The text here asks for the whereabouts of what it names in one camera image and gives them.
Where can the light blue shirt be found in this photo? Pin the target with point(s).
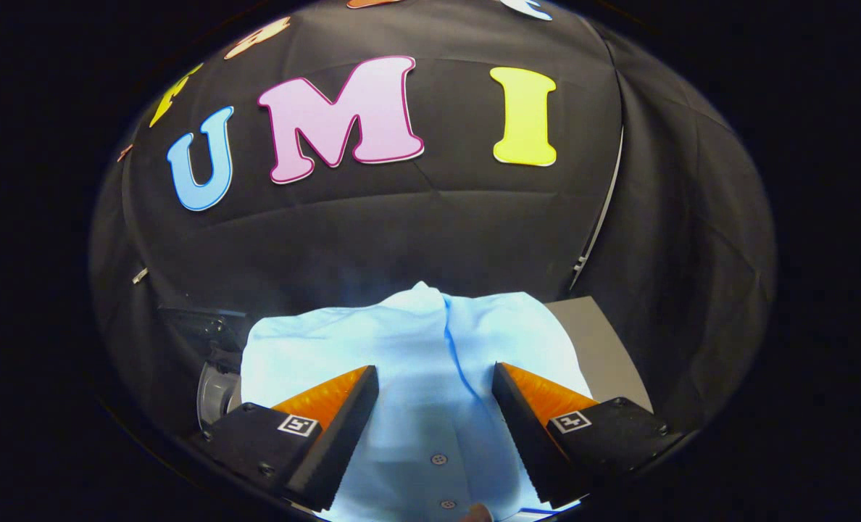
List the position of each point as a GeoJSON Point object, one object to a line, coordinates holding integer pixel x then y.
{"type": "Point", "coordinates": [416, 341]}

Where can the silver clip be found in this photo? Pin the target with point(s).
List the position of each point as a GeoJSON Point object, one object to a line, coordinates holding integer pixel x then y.
{"type": "Point", "coordinates": [140, 275]}

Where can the black backdrop cloth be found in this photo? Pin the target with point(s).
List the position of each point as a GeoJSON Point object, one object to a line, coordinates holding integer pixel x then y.
{"type": "Point", "coordinates": [401, 217]}

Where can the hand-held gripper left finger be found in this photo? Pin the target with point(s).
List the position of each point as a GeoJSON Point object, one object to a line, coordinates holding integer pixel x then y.
{"type": "Point", "coordinates": [343, 438]}

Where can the grey washing machine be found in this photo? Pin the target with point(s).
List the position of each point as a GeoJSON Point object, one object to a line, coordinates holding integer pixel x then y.
{"type": "Point", "coordinates": [217, 384]}

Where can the red clip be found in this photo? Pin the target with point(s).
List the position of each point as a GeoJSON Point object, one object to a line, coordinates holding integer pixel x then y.
{"type": "Point", "coordinates": [124, 152]}

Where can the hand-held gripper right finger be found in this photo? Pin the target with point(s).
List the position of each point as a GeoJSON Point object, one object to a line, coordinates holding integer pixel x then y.
{"type": "Point", "coordinates": [521, 431]}

